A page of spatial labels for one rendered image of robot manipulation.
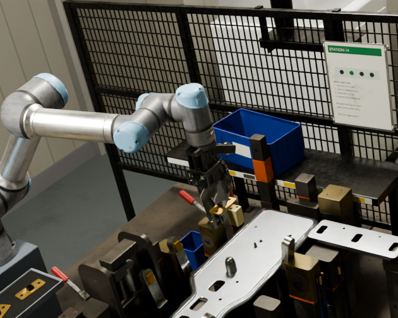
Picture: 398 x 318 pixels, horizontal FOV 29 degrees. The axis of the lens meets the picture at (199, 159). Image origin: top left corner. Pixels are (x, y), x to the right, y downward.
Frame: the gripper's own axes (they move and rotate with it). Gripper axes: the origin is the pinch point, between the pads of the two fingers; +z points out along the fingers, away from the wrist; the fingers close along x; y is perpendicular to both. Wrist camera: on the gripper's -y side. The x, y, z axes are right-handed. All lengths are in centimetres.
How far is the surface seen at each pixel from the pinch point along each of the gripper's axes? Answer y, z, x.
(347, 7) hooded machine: -201, 25, -68
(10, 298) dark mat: 48, 11, -41
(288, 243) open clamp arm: -7.4, 16.5, 14.0
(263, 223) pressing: -26.4, 27.6, -8.9
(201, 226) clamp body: -12.2, 22.6, -22.0
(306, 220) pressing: -32.4, 27.7, 3.6
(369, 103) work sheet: -69, 4, 10
